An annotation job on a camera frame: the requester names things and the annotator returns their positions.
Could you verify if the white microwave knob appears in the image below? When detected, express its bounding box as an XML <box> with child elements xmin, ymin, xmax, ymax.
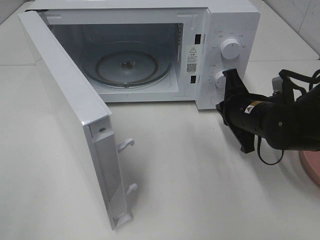
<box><xmin>214</xmin><ymin>71</ymin><xmax>226</xmax><ymax>89</ymax></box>
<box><xmin>219</xmin><ymin>36</ymin><xmax>241</xmax><ymax>60</ymax></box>

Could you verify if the white warning label sticker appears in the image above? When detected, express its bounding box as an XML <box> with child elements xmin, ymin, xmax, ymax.
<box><xmin>185</xmin><ymin>44</ymin><xmax>201</xmax><ymax>74</ymax></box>

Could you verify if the upper white microwave knob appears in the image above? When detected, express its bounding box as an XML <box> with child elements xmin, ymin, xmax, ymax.
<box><xmin>219</xmin><ymin>36</ymin><xmax>241</xmax><ymax>60</ymax></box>

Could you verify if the round white door-release button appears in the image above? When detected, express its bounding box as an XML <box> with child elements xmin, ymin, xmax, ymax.
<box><xmin>210</xmin><ymin>94</ymin><xmax>224</xmax><ymax>108</ymax></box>

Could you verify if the lower white microwave knob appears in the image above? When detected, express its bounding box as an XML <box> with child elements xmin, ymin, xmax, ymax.
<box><xmin>214</xmin><ymin>71</ymin><xmax>226</xmax><ymax>89</ymax></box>

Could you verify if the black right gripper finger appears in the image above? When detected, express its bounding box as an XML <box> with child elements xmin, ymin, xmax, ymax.
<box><xmin>215</xmin><ymin>101</ymin><xmax>255</xmax><ymax>153</ymax></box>
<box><xmin>222</xmin><ymin>68</ymin><xmax>248</xmax><ymax>97</ymax></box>

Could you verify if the glass microwave turntable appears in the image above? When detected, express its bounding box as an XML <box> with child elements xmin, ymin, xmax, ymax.
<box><xmin>82</xmin><ymin>41</ymin><xmax>172</xmax><ymax>88</ymax></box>

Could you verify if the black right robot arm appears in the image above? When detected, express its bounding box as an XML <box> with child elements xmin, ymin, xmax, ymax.
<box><xmin>216</xmin><ymin>68</ymin><xmax>320</xmax><ymax>153</ymax></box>

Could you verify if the pink round plate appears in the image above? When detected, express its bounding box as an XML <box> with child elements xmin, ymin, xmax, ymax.
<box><xmin>299</xmin><ymin>151</ymin><xmax>320</xmax><ymax>187</ymax></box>

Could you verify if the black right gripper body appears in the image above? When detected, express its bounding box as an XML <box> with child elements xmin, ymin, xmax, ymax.
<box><xmin>221</xmin><ymin>93</ymin><xmax>272</xmax><ymax>133</ymax></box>

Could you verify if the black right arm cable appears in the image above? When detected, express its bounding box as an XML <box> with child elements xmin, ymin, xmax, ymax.
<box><xmin>255</xmin><ymin>136</ymin><xmax>285</xmax><ymax>166</ymax></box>

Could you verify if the white microwave door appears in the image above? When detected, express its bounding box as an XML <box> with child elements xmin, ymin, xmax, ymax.
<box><xmin>18</xmin><ymin>11</ymin><xmax>137</xmax><ymax>229</ymax></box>

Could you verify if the white microwave oven body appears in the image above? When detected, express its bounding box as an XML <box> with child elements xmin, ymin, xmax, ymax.
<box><xmin>23</xmin><ymin>0</ymin><xmax>260</xmax><ymax>110</ymax></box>

